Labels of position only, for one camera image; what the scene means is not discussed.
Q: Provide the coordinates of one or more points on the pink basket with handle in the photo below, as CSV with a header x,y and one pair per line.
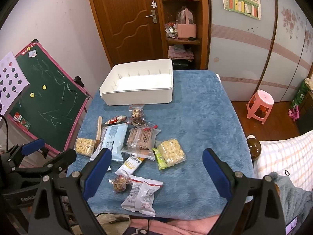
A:
x,y
185,22

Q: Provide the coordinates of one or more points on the folded pink clothes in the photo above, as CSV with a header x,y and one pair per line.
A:
x,y
179,52

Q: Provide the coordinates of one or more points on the pink plastic stool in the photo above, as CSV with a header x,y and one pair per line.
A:
x,y
263,101

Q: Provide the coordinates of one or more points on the brown wooden door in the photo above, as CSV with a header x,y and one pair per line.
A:
x,y
129,30

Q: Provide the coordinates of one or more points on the clear bag yellow puffs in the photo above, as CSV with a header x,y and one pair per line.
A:
x,y
171,151

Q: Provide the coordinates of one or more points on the white plastic storage bin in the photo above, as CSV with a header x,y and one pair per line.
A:
x,y
140,82

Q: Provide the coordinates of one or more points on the beige biscuit stick box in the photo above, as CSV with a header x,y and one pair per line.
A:
x,y
99,128

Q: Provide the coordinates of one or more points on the checkered white bedding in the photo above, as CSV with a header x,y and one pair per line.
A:
x,y
291,157

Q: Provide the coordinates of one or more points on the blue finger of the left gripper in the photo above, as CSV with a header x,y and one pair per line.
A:
x,y
60,163
33,146

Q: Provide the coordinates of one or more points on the small nut mix packet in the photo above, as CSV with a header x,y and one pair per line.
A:
x,y
120,183

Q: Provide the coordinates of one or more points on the orange oats bar packet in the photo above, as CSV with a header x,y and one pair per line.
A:
x,y
129,166

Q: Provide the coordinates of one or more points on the light blue snack packet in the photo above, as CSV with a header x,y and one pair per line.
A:
x,y
112,138

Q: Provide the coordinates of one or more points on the red white candy packet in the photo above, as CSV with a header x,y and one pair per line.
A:
x,y
115,120

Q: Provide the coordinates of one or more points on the white dotted paper sheet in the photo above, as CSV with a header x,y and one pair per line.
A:
x,y
13,82

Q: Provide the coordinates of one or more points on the green pineapple cake packet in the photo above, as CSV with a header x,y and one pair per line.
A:
x,y
160,160

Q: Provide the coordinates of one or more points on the green chalkboard pink frame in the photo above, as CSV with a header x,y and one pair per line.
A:
x,y
53,103

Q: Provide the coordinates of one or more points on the brown biscuit clear packet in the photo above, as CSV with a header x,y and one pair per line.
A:
x,y
140,142

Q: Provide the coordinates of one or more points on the grey fuzzy blanket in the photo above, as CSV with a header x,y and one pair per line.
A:
x,y
296,202

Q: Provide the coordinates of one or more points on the dark dates red-strip packet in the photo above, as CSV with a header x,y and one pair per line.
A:
x,y
140,123

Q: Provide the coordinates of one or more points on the white grey snack packet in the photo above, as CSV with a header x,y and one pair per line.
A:
x,y
141,195

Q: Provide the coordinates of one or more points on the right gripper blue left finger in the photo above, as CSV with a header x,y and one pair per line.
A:
x,y
94,172

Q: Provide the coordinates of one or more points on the wooden corner shelf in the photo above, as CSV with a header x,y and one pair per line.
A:
x,y
200,46

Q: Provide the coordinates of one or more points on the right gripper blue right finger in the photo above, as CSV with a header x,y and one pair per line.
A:
x,y
219,172

